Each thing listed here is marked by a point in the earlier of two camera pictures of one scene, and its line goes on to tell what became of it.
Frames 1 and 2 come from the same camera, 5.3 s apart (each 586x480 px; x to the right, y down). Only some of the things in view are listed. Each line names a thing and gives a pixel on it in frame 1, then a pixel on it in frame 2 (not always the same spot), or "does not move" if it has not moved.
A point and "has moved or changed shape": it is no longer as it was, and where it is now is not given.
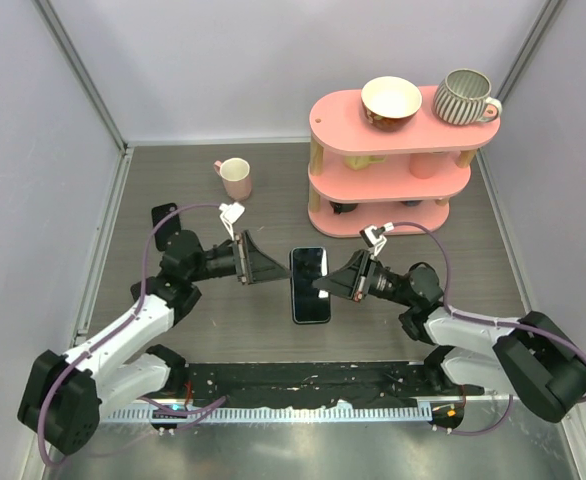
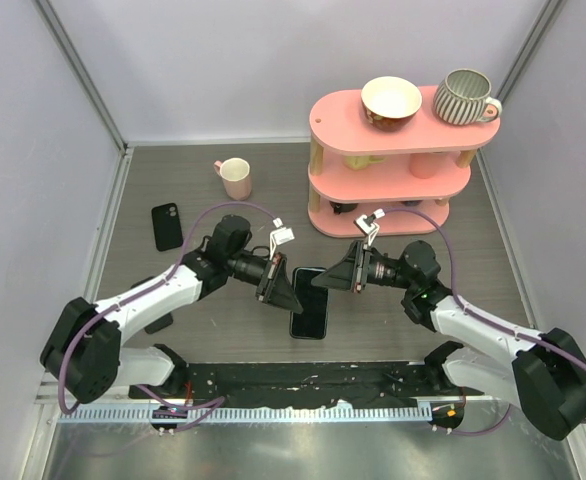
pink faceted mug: (235, 173) does not move
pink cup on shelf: (424, 165) does not move
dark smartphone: (309, 303) has moved or changed shape
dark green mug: (339, 208) does not move
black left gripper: (251, 265) → (275, 287)
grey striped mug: (462, 96) does not move
